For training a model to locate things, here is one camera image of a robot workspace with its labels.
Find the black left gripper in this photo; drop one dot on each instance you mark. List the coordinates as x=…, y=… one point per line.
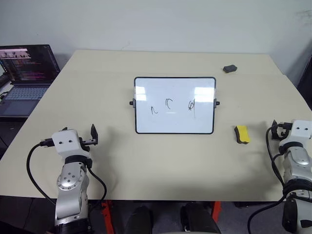
x=86, y=142

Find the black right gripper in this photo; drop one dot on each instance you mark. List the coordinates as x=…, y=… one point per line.
x=284, y=135

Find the yellow and black sponge eraser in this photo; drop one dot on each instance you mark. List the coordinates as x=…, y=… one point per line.
x=243, y=134

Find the black-framed tabletop whiteboard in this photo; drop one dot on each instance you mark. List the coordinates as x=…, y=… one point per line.
x=170, y=97

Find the dark furniture piece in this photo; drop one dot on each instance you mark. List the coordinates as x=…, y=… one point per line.
x=306, y=80

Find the open grey laptop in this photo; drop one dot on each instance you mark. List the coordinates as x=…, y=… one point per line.
x=24, y=95

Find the small black box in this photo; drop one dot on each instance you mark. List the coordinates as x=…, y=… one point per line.
x=229, y=68

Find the dark rounded shape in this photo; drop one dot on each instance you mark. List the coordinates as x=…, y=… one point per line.
x=198, y=219
x=140, y=220

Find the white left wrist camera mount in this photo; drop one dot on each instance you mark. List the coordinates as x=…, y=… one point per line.
x=65, y=143

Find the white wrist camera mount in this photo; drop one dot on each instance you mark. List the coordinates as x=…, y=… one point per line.
x=301, y=132
x=65, y=143

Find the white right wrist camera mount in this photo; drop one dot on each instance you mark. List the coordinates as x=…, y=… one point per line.
x=301, y=132

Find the orange frame bar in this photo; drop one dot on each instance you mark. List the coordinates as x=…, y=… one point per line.
x=107, y=217
x=217, y=212

